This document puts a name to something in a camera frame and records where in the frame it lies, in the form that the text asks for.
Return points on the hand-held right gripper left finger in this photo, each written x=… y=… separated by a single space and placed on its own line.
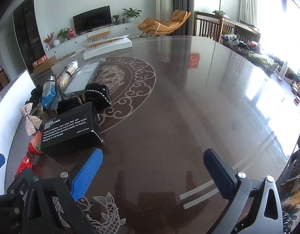
x=87 y=173

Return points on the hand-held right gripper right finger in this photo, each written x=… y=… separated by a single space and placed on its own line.
x=219 y=173

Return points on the clear plastic flat pack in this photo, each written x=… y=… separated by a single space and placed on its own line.
x=84 y=78

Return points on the red packet with gold emblem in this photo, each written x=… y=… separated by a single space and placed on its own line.
x=35 y=146

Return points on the black box with white text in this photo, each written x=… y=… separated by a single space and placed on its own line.
x=67 y=131

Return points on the white board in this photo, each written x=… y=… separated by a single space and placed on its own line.
x=13 y=117

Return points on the rhinestone bow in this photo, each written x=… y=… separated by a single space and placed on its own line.
x=30 y=120

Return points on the clear plastic hair clip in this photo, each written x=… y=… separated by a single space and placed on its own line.
x=39 y=112

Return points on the black furry hair clip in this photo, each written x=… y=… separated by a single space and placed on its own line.
x=67 y=105

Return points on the printed blanket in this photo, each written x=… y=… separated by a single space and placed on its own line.
x=294 y=195

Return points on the black scrunchie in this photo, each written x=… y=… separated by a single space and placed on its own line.
x=35 y=93

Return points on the blue white box in bag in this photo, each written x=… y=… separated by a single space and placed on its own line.
x=48 y=92

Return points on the bundle of wooden sticks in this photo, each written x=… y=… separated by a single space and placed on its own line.
x=68 y=72

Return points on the cardboard box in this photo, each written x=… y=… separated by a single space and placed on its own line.
x=43 y=64

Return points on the pile of household clutter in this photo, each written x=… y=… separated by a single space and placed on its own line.
x=262 y=57

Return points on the dark display cabinet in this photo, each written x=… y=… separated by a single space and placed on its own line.
x=25 y=36

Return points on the red flowers in vase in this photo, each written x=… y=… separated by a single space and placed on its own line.
x=49 y=40

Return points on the round white vase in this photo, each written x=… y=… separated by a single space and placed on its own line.
x=56 y=42

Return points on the white television cabinet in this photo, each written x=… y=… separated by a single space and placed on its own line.
x=96 y=39

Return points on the wooden stool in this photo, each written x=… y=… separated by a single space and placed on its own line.
x=98 y=33

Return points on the bushy potted plant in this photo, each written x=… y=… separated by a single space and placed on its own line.
x=63 y=34

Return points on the wooden chair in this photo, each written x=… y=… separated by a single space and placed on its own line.
x=208 y=25

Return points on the black television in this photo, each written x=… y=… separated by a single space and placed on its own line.
x=91 y=20

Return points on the small potted plant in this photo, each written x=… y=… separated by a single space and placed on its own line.
x=115 y=19

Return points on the orange lounge chair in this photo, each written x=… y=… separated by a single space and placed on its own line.
x=162 y=24

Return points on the large potted plant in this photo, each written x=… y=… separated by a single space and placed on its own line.
x=131 y=13

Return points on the white window curtain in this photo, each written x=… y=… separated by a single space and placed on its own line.
x=250 y=2

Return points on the white sheer curtain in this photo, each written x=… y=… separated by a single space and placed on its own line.
x=164 y=2

